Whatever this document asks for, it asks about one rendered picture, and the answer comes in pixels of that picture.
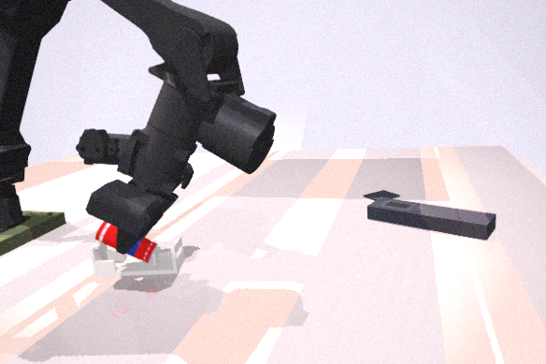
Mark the red and blue striped cylinder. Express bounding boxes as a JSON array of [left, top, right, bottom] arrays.
[[95, 221, 158, 263]]

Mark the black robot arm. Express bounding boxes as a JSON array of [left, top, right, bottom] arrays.
[[0, 0, 277, 233]]

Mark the white battery holder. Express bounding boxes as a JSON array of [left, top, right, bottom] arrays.
[[90, 236, 184, 277]]

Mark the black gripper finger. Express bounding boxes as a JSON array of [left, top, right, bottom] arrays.
[[115, 213, 164, 255], [160, 193, 179, 214]]

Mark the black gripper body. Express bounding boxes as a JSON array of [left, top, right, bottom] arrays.
[[85, 121, 198, 238]]

